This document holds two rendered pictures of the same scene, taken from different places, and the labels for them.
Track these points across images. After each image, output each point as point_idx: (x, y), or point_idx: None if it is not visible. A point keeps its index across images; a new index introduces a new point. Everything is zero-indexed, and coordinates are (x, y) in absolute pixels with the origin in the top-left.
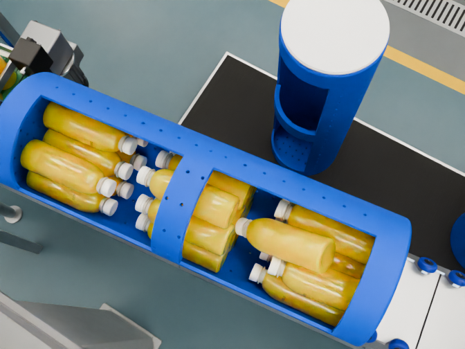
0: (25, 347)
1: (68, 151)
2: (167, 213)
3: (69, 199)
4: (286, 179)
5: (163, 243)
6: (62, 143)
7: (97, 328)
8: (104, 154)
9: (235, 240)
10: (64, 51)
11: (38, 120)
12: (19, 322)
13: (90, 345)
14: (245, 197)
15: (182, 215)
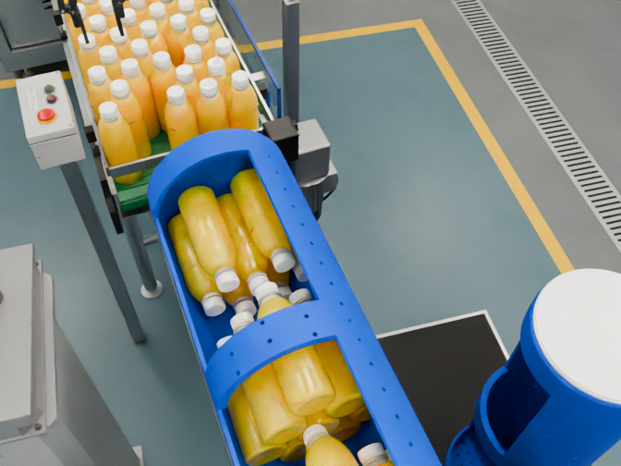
0: (13, 355)
1: (228, 224)
2: (249, 338)
3: (187, 265)
4: (401, 417)
5: (219, 369)
6: (229, 213)
7: (101, 442)
8: (255, 251)
9: (300, 457)
10: (319, 165)
11: (230, 180)
12: (35, 333)
13: (71, 435)
14: (347, 408)
15: (261, 351)
